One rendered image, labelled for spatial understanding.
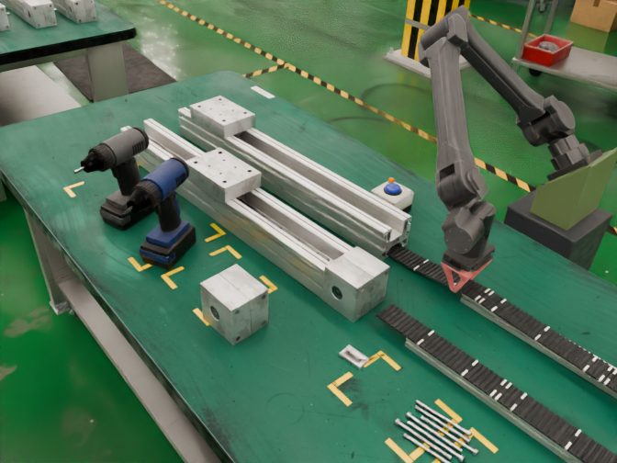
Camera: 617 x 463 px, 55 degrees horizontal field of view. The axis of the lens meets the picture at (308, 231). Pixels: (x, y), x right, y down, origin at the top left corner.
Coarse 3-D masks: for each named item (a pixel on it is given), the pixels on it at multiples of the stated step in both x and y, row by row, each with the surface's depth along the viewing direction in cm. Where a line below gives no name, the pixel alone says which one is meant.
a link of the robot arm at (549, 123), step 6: (546, 114) 145; (534, 120) 147; (540, 120) 146; (546, 120) 145; (552, 120) 144; (534, 126) 147; (540, 126) 146; (546, 126) 145; (552, 126) 144; (534, 132) 148; (540, 132) 147; (546, 132) 146; (552, 132) 144; (558, 132) 145; (564, 132) 145; (570, 132) 147; (540, 138) 147; (546, 138) 147; (552, 138) 148; (558, 138) 148; (564, 138) 148
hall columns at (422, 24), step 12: (420, 0) 420; (432, 0) 411; (444, 0) 405; (456, 0) 414; (468, 0) 423; (408, 12) 432; (420, 12) 423; (432, 12) 415; (444, 12) 412; (408, 24) 435; (420, 24) 427; (432, 24) 419; (408, 36) 440; (420, 36) 431; (408, 48) 444
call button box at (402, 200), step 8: (384, 184) 152; (376, 192) 149; (384, 192) 149; (400, 192) 149; (408, 192) 150; (384, 200) 148; (392, 200) 146; (400, 200) 147; (408, 200) 150; (400, 208) 149; (408, 208) 151
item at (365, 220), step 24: (192, 120) 173; (216, 144) 168; (240, 144) 160; (264, 144) 164; (264, 168) 156; (288, 168) 152; (312, 168) 153; (288, 192) 152; (312, 192) 144; (336, 192) 149; (360, 192) 144; (312, 216) 148; (336, 216) 141; (360, 216) 136; (384, 216) 140; (408, 216) 137; (360, 240) 138; (384, 240) 134
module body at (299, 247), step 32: (128, 128) 165; (160, 128) 166; (160, 160) 155; (192, 192) 151; (256, 192) 142; (224, 224) 144; (256, 224) 133; (288, 224) 136; (288, 256) 128; (320, 256) 124; (320, 288) 124
